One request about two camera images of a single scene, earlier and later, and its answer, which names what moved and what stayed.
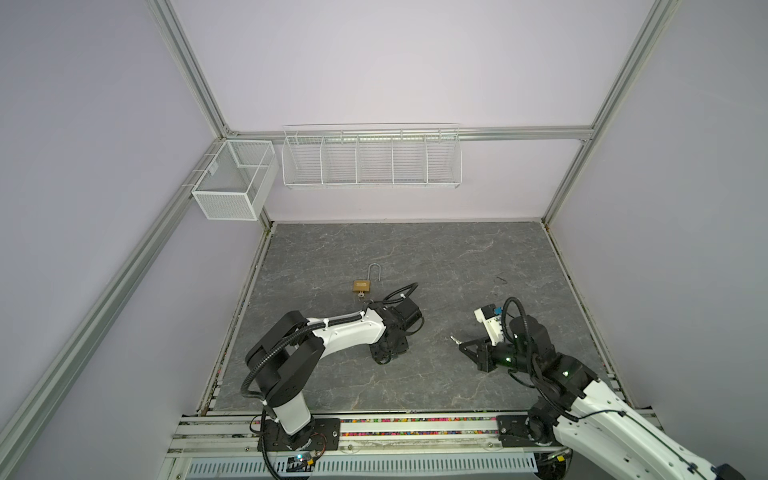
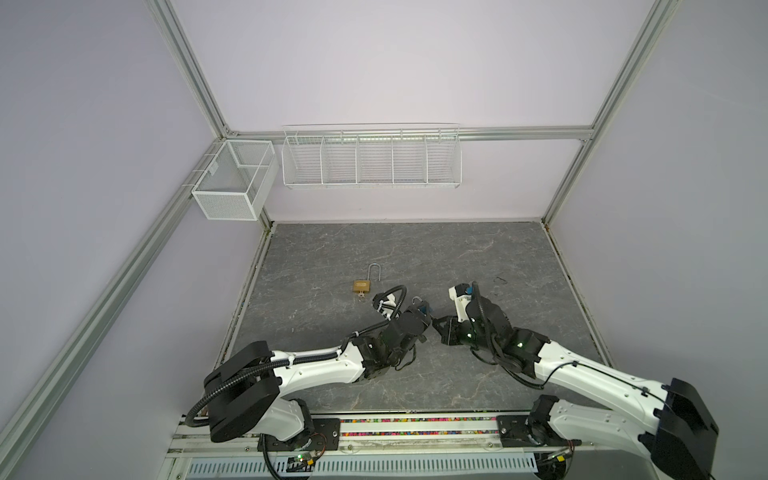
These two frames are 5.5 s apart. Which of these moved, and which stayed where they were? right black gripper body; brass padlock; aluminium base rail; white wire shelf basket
Moved: right black gripper body
Stayed: brass padlock; white wire shelf basket; aluminium base rail
